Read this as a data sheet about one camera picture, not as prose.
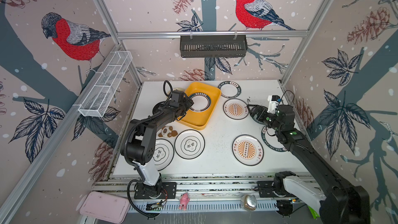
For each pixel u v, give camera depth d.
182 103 0.82
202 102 1.07
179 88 1.15
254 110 0.71
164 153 0.85
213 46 1.05
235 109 1.04
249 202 0.62
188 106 0.86
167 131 0.92
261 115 0.70
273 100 0.71
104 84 0.78
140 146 0.48
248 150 0.86
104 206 0.67
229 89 1.17
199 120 1.00
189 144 0.88
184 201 0.69
